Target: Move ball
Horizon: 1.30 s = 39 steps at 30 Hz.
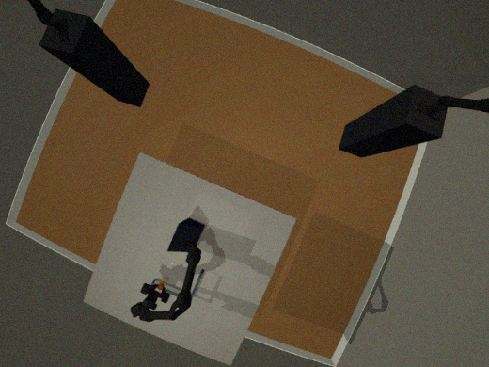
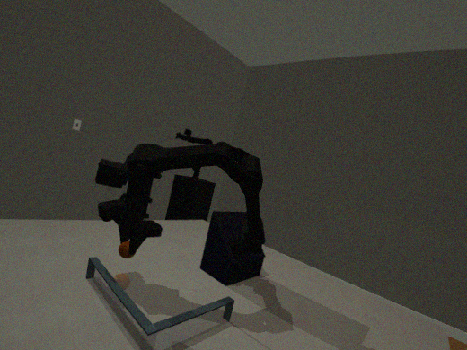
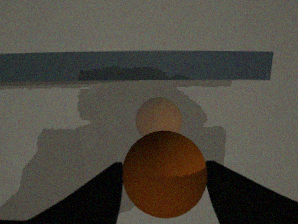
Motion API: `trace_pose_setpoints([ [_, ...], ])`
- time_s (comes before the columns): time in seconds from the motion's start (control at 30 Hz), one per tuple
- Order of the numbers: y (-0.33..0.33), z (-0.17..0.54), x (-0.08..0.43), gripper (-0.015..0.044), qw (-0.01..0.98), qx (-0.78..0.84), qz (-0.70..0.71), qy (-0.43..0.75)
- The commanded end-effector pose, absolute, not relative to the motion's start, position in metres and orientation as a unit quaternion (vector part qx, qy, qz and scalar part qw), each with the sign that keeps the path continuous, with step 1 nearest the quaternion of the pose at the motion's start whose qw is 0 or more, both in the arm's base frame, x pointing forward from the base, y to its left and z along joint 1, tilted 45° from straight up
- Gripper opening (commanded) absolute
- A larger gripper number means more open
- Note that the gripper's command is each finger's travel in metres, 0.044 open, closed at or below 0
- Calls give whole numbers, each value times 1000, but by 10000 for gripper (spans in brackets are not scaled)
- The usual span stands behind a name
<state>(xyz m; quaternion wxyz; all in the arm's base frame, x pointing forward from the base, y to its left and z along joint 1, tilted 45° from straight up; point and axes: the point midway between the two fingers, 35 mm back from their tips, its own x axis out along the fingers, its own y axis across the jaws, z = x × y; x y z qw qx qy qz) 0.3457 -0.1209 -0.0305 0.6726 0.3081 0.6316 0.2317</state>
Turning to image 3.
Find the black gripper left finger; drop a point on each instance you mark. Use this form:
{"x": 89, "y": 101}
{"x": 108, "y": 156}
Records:
{"x": 96, "y": 202}

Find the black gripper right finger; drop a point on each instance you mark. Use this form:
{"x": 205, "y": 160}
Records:
{"x": 238, "y": 200}

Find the brown ball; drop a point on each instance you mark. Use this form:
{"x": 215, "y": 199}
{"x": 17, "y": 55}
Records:
{"x": 164, "y": 174}

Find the translucent tan ball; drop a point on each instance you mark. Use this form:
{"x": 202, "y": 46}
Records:
{"x": 158, "y": 114}

